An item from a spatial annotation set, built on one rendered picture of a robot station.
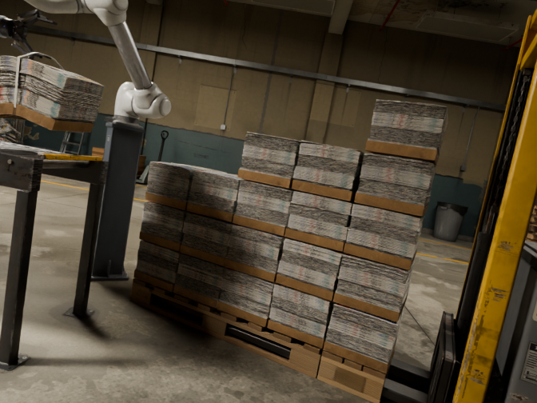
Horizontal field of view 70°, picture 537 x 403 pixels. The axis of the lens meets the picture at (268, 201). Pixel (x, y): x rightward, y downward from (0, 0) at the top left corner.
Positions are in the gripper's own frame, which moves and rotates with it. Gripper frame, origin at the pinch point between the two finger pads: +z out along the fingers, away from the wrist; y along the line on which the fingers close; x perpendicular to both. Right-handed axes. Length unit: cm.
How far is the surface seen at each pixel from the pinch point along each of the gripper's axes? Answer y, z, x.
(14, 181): 56, 17, 30
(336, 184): 28, 134, -12
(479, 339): 65, 192, 30
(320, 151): 16, 123, -17
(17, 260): 84, 24, 31
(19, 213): 67, 21, 30
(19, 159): 47, 18, 30
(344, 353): 100, 157, -3
